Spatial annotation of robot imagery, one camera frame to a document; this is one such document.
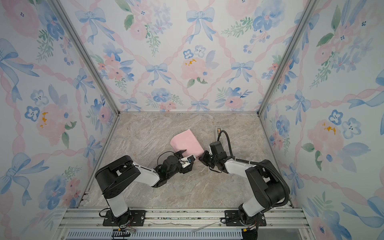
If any purple pink wrapping paper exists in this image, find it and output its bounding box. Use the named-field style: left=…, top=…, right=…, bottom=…
left=170, top=129, right=204, bottom=158

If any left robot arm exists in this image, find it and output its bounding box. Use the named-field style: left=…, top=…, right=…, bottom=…
left=95, top=150, right=196, bottom=228

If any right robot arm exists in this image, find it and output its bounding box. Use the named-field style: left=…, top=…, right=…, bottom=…
left=199, top=151, right=290, bottom=226

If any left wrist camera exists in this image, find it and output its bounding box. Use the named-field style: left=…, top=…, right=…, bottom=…
left=179, top=155, right=196, bottom=168

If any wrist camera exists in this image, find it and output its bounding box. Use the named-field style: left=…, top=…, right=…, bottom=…
left=179, top=155, right=196, bottom=168
left=210, top=141, right=227, bottom=158

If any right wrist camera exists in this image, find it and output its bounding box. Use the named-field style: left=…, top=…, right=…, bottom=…
left=210, top=141, right=227, bottom=158

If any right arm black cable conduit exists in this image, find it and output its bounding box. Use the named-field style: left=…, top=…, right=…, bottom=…
left=217, top=129, right=291, bottom=208

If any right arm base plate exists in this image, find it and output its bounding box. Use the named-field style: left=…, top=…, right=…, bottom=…
left=221, top=210, right=267, bottom=228

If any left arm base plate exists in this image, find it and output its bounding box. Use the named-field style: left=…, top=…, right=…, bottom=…
left=103, top=210, right=147, bottom=228

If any aluminium frame rail front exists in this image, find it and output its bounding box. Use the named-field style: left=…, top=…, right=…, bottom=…
left=59, top=208, right=310, bottom=229

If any vented cable duct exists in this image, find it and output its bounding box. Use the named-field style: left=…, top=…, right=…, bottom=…
left=62, top=229, right=243, bottom=240

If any right aluminium corner post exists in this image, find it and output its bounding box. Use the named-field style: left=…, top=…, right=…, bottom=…
left=257, top=0, right=318, bottom=118

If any aluminium corner post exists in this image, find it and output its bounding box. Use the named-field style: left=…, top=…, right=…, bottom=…
left=257, top=0, right=318, bottom=118
left=48, top=1, right=120, bottom=116

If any left aluminium corner post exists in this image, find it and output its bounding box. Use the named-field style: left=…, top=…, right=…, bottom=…
left=48, top=1, right=120, bottom=116

